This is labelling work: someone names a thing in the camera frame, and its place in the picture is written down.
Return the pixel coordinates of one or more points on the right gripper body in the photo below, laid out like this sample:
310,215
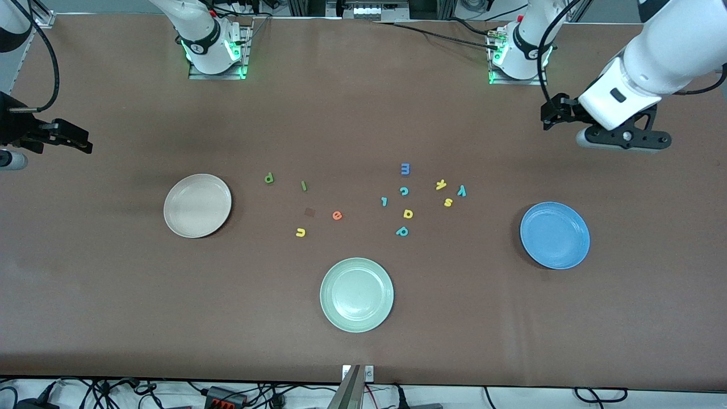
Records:
12,126

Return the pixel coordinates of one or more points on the yellow letter k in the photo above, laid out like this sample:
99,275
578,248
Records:
441,184

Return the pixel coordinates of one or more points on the green letter p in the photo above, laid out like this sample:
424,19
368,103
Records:
269,178

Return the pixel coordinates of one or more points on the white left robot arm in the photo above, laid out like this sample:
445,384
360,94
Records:
676,40

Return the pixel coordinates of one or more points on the blue plate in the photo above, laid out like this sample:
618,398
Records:
555,235

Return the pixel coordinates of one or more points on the beige brown plate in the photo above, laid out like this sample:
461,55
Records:
197,205

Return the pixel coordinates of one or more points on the teal letter p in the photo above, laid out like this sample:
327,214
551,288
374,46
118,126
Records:
402,231

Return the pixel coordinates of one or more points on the silver metal device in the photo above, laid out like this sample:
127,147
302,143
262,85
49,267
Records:
369,11

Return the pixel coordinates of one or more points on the black power adapter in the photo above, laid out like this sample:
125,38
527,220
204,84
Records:
34,404

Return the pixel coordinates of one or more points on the pale green plate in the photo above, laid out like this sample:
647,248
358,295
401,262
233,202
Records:
356,295

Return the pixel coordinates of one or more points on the black red power strip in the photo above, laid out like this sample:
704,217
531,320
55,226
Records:
224,397

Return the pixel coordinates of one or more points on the black plug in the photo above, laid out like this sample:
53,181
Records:
399,397

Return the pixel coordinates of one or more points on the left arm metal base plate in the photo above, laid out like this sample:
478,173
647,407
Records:
517,82

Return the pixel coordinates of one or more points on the aluminium frame post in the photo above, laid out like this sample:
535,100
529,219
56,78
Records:
45,20

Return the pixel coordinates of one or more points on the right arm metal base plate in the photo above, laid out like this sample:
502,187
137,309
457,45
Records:
216,75

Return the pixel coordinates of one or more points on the small white bracket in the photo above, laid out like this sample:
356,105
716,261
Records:
369,372

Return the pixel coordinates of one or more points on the grey metal post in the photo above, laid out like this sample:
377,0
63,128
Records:
349,392

